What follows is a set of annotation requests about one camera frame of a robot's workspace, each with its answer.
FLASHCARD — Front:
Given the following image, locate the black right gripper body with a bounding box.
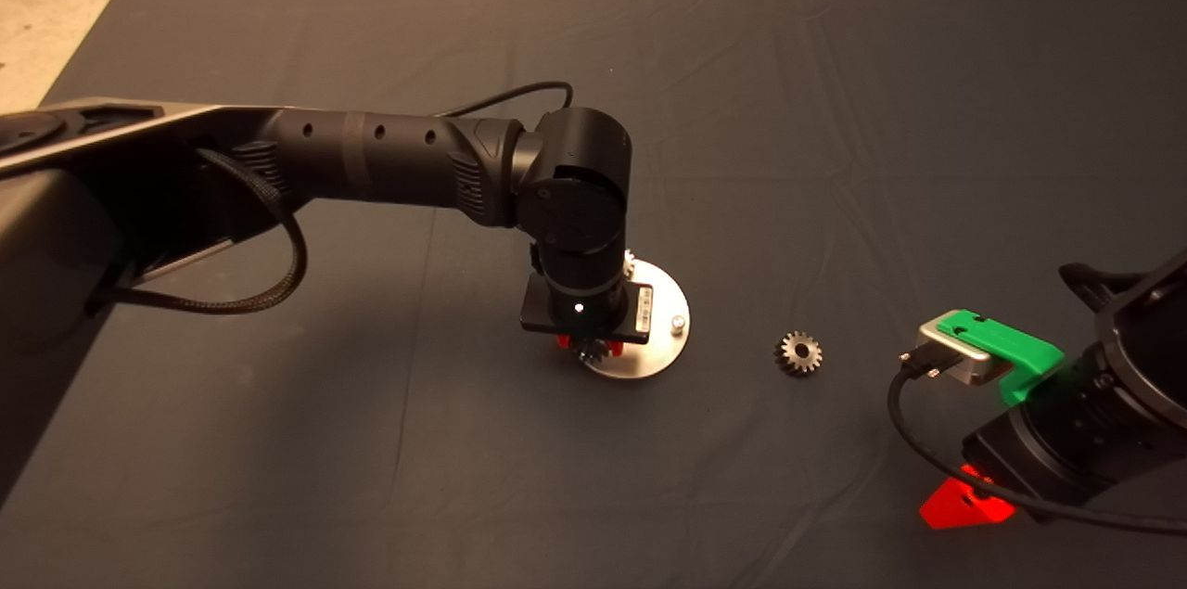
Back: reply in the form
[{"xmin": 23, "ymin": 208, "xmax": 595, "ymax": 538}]
[{"xmin": 963, "ymin": 352, "xmax": 1142, "ymax": 505}]

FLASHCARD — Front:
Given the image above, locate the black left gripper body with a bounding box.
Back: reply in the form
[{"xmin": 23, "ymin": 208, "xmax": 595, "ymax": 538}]
[{"xmin": 519, "ymin": 278, "xmax": 653, "ymax": 345}]

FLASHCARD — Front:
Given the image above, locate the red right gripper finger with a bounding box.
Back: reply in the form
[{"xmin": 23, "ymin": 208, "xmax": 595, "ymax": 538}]
[{"xmin": 918, "ymin": 464, "xmax": 1018, "ymax": 531}]

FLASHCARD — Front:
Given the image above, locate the round metal carrier plate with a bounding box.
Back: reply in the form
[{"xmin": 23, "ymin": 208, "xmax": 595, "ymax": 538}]
[{"xmin": 582, "ymin": 257, "xmax": 691, "ymax": 380}]

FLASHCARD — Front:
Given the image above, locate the dark grey table cloth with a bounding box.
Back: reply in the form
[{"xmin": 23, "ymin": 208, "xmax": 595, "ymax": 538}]
[{"xmin": 0, "ymin": 0, "xmax": 1187, "ymax": 589}]

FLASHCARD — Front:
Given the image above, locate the green right camera mount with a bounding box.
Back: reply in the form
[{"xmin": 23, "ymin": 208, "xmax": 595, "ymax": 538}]
[{"xmin": 937, "ymin": 309, "xmax": 1066, "ymax": 404}]

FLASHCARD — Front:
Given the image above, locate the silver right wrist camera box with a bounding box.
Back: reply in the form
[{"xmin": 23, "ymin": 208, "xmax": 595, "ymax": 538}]
[{"xmin": 916, "ymin": 320, "xmax": 998, "ymax": 386}]

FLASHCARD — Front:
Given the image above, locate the black right camera cable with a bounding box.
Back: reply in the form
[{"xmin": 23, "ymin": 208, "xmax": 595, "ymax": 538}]
[{"xmin": 887, "ymin": 348, "xmax": 1187, "ymax": 534}]

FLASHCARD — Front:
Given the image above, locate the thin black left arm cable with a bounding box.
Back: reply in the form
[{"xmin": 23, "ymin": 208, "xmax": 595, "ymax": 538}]
[{"xmin": 440, "ymin": 82, "xmax": 575, "ymax": 119}]

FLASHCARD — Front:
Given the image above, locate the braided black left arm cable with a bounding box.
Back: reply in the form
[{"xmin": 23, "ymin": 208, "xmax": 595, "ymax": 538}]
[{"xmin": 88, "ymin": 148, "xmax": 309, "ymax": 316}]

